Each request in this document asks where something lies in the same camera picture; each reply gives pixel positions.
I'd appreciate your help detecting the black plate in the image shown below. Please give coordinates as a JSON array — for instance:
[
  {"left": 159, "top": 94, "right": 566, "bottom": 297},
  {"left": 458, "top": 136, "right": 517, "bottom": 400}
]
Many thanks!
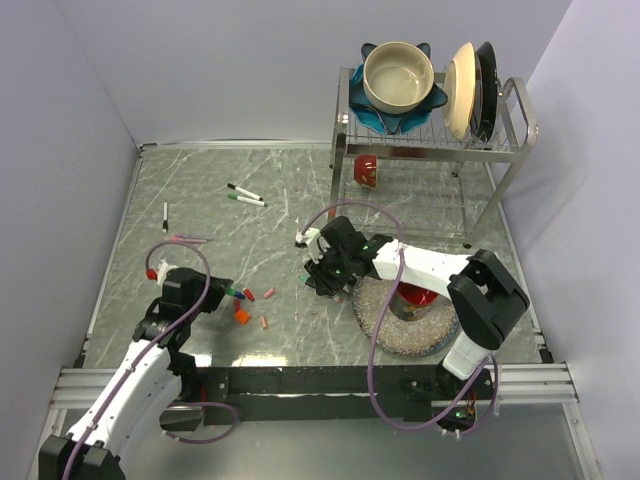
[{"left": 470, "top": 41, "right": 498, "bottom": 143}]

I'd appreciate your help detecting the cream plate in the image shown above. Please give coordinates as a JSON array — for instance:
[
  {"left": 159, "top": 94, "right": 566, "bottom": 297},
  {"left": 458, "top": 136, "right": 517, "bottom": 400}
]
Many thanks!
[{"left": 443, "top": 42, "right": 476, "bottom": 141}]

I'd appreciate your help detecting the speckled grey plate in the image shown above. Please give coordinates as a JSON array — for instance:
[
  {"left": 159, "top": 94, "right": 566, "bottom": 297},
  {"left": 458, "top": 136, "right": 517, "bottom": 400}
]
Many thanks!
[{"left": 352, "top": 277, "right": 459, "bottom": 357}]

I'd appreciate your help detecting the beige ceramic bowl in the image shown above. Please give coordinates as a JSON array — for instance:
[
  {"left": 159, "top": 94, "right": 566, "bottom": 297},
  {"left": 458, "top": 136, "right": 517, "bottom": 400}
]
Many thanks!
[{"left": 362, "top": 42, "right": 435, "bottom": 115}]

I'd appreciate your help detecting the black capped white marker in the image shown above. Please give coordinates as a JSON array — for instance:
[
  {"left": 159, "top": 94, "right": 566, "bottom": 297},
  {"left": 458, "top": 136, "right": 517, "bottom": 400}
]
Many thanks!
[{"left": 226, "top": 183, "right": 264, "bottom": 201}]

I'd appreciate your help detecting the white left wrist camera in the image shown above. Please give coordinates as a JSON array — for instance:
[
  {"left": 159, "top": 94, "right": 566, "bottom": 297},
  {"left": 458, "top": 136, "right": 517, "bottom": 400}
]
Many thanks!
[{"left": 145, "top": 258, "right": 176, "bottom": 286}]

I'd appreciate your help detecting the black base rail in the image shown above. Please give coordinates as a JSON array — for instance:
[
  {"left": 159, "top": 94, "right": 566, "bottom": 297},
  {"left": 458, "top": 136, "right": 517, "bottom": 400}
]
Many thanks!
[{"left": 174, "top": 365, "right": 464, "bottom": 425}]

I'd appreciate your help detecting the small black capped marker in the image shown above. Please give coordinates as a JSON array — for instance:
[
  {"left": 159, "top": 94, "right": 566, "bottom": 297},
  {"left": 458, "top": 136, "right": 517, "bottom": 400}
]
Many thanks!
[{"left": 161, "top": 201, "right": 169, "bottom": 233}]

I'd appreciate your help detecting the small red cup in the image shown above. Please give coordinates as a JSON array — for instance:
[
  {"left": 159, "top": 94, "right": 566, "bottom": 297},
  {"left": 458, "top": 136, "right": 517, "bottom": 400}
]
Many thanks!
[{"left": 353, "top": 155, "right": 377, "bottom": 188}]

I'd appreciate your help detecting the steel dish rack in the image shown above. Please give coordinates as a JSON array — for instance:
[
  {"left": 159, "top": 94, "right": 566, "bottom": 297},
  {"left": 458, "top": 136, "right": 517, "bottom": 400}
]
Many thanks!
[{"left": 329, "top": 68, "right": 539, "bottom": 248}]

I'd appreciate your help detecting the green and black highlighter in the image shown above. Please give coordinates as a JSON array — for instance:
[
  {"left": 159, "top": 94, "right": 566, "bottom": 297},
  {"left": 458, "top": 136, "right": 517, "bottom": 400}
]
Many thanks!
[{"left": 299, "top": 275, "right": 315, "bottom": 288}]

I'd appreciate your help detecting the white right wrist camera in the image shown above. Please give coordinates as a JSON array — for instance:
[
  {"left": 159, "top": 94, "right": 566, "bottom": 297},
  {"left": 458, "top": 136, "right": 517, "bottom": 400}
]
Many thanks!
[{"left": 294, "top": 228, "right": 323, "bottom": 263}]

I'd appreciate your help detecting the purple pen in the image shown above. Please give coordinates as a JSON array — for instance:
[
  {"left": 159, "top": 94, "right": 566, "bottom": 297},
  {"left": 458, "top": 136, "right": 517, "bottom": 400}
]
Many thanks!
[{"left": 170, "top": 235, "right": 211, "bottom": 245}]

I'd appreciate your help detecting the black and red mug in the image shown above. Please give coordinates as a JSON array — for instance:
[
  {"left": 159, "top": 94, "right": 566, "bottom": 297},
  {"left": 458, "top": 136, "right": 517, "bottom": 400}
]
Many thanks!
[{"left": 389, "top": 282, "right": 439, "bottom": 322}]

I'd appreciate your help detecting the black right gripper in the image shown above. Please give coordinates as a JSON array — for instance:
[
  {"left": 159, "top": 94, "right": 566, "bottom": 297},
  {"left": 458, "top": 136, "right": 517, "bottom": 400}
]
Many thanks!
[{"left": 305, "top": 245, "right": 353, "bottom": 297}]

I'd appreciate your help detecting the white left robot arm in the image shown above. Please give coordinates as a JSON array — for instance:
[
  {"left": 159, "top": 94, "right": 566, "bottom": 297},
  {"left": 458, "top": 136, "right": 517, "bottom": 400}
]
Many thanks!
[{"left": 37, "top": 266, "right": 233, "bottom": 479}]

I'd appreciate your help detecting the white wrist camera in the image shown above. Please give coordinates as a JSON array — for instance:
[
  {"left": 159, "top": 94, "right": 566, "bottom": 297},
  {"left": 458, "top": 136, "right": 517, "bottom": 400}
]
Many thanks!
[
  {"left": 145, "top": 258, "right": 176, "bottom": 286},
  {"left": 294, "top": 228, "right": 323, "bottom": 263}
]

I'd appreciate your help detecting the red pen cap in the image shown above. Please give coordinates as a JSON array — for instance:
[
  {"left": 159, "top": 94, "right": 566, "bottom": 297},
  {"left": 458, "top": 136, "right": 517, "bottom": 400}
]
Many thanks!
[{"left": 243, "top": 288, "right": 255, "bottom": 302}]

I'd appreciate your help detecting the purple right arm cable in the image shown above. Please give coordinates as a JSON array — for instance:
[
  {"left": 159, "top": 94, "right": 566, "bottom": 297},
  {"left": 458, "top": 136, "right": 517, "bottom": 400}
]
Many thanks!
[{"left": 297, "top": 201, "right": 500, "bottom": 435}]

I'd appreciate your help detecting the green capped white marker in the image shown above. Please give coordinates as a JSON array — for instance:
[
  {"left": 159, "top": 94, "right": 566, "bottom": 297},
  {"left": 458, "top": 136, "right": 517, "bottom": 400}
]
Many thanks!
[{"left": 227, "top": 193, "right": 268, "bottom": 208}]

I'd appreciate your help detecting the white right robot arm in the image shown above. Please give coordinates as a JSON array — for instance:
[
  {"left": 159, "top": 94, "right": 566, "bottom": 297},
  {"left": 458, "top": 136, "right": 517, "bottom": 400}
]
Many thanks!
[{"left": 295, "top": 216, "right": 530, "bottom": 398}]

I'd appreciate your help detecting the blue star-shaped bowl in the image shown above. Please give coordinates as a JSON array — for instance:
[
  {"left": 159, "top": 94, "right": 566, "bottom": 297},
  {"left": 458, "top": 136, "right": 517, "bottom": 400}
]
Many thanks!
[{"left": 349, "top": 41, "right": 448, "bottom": 135}]

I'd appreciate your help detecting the orange highlighter cap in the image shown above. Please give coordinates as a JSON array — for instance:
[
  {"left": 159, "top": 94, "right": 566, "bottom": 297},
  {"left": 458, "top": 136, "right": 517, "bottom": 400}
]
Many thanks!
[{"left": 234, "top": 299, "right": 251, "bottom": 324}]

